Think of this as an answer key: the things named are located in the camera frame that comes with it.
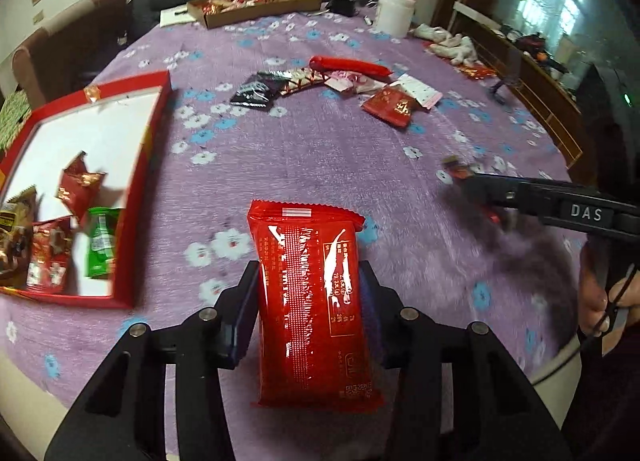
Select large red snack pack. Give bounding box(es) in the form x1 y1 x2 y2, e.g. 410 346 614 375
247 200 383 413

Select pink white snack packet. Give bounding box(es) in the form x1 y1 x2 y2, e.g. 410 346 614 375
390 74 442 111

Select red gold square packet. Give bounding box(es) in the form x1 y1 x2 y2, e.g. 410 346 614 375
361 87 418 130

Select red floral snack packet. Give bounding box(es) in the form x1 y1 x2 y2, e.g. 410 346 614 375
26 216 74 294

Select green snack packet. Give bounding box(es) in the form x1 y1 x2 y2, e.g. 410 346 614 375
86 206 120 279

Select gold brown snack bag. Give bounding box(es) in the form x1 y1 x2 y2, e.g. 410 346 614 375
0 186 37 288

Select red gold snack packet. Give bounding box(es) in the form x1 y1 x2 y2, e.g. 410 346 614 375
56 151 106 225

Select strawberry pink snack packet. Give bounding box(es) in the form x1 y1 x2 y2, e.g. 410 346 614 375
324 71 386 96

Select long red snack pack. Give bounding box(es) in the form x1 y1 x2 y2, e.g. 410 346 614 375
309 56 392 80

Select red white patterned packet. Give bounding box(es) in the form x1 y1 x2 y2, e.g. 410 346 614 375
280 68 329 97

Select black snack packet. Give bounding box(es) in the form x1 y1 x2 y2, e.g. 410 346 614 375
229 71 291 110

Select dark brown snack packet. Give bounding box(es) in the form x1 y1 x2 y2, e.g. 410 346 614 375
442 155 502 226

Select person right hand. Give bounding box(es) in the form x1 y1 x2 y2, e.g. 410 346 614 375
577 243 639 356

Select wooden sideboard cabinet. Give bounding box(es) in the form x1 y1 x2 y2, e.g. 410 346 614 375
454 2 597 186

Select black phone stand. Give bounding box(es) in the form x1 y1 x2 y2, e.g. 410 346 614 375
488 46 522 106

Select red foil packet under plush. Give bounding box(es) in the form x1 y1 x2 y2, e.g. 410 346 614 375
424 43 497 80

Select white plush toy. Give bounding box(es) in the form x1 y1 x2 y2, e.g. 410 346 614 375
411 24 477 68

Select white plastic jar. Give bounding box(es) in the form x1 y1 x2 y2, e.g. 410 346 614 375
373 0 416 38

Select purple floral tablecloth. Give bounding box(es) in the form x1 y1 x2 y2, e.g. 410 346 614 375
1 14 582 403

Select small black pouch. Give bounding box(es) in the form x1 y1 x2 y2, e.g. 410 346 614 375
326 0 357 18

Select red tray white inside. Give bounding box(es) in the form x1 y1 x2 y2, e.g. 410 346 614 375
1 71 171 308

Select green patterned cushion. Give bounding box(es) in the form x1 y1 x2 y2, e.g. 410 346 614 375
0 90 32 152

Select brown cardboard snack tray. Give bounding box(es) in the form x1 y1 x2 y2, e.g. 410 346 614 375
186 0 322 30

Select brown armchair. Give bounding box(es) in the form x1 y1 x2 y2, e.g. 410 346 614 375
11 0 128 110

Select white notebook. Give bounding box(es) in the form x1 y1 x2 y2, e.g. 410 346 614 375
160 4 196 28

